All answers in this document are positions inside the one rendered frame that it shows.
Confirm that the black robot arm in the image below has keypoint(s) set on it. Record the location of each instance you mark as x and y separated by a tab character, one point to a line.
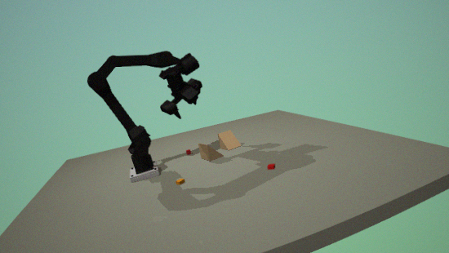
140	141

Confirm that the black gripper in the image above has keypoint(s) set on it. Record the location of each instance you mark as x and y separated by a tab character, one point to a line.
170	106

